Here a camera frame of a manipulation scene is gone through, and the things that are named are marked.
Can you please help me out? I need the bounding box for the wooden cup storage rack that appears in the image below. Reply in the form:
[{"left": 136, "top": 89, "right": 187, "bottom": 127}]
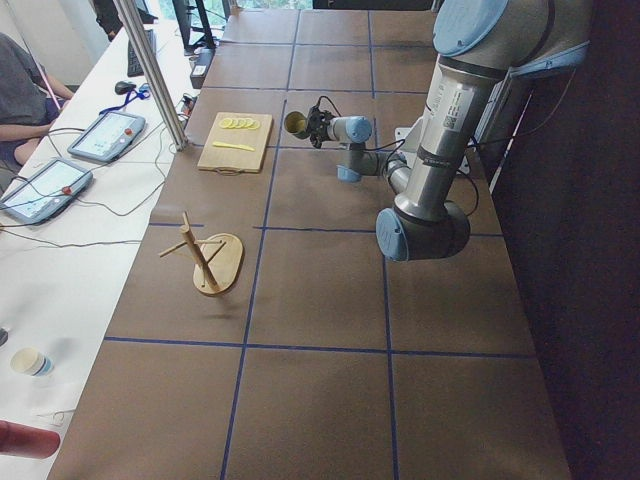
[{"left": 158, "top": 211, "right": 244, "bottom": 297}]

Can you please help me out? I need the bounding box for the near teach pendant tablet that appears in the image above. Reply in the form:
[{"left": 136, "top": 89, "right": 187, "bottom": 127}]
[{"left": 1, "top": 158, "right": 93, "bottom": 225}]

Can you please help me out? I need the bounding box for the teach pendant tablet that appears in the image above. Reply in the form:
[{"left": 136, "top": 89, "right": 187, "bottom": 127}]
[
  {"left": 1, "top": 158, "right": 93, "bottom": 225},
  {"left": 67, "top": 111, "right": 146, "bottom": 163}
]

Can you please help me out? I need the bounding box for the black power adapter box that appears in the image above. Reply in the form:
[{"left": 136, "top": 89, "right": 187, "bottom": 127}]
[{"left": 189, "top": 48, "right": 215, "bottom": 89}]

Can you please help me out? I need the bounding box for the white mounting post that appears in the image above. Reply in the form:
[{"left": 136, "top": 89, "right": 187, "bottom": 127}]
[{"left": 394, "top": 126, "right": 471, "bottom": 175}]

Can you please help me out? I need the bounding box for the seated person grey shirt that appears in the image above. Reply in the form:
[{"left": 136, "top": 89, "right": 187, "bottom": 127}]
[{"left": 1, "top": 34, "right": 73, "bottom": 172}]

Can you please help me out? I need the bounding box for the blue lanyard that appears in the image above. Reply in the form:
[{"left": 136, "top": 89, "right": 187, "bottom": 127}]
[{"left": 98, "top": 82, "right": 152, "bottom": 116}]

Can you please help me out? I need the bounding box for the black computer mouse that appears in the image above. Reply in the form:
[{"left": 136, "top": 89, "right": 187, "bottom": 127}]
[{"left": 114, "top": 81, "right": 136, "bottom": 95}]

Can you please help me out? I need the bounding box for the dark green metal mug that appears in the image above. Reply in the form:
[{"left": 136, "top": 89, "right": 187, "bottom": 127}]
[{"left": 284, "top": 111, "right": 310, "bottom": 140}]

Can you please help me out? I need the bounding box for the aluminium frame post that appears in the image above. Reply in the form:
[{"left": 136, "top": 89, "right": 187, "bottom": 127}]
[{"left": 114, "top": 0, "right": 188, "bottom": 151}]

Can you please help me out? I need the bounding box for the red cylinder bottle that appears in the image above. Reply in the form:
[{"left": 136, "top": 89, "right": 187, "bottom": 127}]
[{"left": 1, "top": 420, "right": 61, "bottom": 459}]

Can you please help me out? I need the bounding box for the black keyboard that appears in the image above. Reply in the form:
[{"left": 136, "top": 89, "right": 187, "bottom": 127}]
[{"left": 127, "top": 29, "right": 156, "bottom": 78}]

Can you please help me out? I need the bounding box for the wooden cutting board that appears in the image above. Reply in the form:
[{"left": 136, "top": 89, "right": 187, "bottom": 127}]
[{"left": 197, "top": 112, "right": 273, "bottom": 173}]

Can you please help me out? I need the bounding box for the white paper cup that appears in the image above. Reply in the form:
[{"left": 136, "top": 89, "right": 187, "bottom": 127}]
[{"left": 10, "top": 347, "right": 54, "bottom": 377}]

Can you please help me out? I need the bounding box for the far teach pendant tablet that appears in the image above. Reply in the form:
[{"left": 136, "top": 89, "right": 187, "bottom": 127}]
[{"left": 67, "top": 111, "right": 146, "bottom": 163}]

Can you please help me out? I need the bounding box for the black monitor stand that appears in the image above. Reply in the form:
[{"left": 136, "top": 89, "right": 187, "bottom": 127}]
[{"left": 172, "top": 0, "right": 216, "bottom": 56}]

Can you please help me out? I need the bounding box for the yellow plastic knife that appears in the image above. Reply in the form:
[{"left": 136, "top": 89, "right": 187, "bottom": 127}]
[{"left": 211, "top": 141, "right": 255, "bottom": 152}]

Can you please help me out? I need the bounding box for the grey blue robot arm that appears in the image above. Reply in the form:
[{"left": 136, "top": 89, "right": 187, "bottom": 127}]
[{"left": 376, "top": 0, "right": 593, "bottom": 261}]

